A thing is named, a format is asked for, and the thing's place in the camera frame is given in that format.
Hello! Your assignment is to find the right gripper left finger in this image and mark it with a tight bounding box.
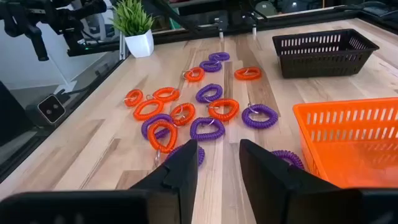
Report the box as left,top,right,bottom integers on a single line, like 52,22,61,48
0,139,199,224

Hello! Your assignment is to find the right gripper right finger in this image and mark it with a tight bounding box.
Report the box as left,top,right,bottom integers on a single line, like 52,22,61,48
238,138,398,224

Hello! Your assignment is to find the orange spring keychain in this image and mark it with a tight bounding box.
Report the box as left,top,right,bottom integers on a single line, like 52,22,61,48
234,66,262,81
207,98,241,122
169,102,197,127
123,88,144,108
182,67,205,83
132,98,165,121
152,86,181,103
147,119,178,168

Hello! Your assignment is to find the orange plastic basket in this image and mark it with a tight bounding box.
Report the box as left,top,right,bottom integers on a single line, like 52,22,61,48
292,97,398,190

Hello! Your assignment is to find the black plastic basket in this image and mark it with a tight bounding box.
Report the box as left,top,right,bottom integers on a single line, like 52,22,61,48
272,28,380,79

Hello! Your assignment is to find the green plant in white pot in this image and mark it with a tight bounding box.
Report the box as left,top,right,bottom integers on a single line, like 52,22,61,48
111,0,155,59

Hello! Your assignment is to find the khaki backpack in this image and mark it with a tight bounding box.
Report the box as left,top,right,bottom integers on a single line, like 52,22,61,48
253,1,278,17

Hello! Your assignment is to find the white square table camera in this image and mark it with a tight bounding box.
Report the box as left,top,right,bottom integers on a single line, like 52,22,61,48
37,93,67,124

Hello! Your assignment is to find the silver aluminium bracket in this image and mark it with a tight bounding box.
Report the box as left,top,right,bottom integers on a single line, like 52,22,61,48
119,32,129,60

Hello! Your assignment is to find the black aluminium table frame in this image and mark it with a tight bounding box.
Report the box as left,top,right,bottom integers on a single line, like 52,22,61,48
0,0,398,184

